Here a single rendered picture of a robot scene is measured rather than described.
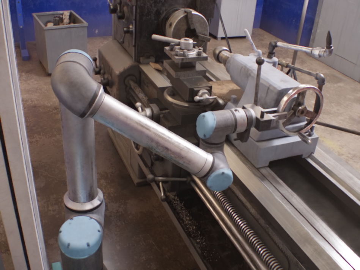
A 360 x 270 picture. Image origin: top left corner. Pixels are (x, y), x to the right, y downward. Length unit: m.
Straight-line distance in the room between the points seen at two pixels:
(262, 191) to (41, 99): 2.98
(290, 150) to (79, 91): 0.96
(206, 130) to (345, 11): 4.36
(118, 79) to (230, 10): 3.69
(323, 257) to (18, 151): 0.98
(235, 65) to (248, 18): 4.46
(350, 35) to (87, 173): 4.52
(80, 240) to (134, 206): 1.30
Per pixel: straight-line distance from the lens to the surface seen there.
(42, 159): 3.21
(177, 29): 2.42
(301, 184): 1.85
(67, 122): 1.35
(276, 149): 1.69
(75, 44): 4.57
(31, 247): 0.92
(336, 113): 4.41
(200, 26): 2.48
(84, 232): 1.46
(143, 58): 2.59
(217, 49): 2.11
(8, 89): 0.71
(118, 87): 2.68
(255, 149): 1.66
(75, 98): 1.16
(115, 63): 2.76
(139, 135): 1.21
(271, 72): 1.77
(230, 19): 6.16
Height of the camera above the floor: 1.77
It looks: 31 degrees down
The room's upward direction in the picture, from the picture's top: 5 degrees clockwise
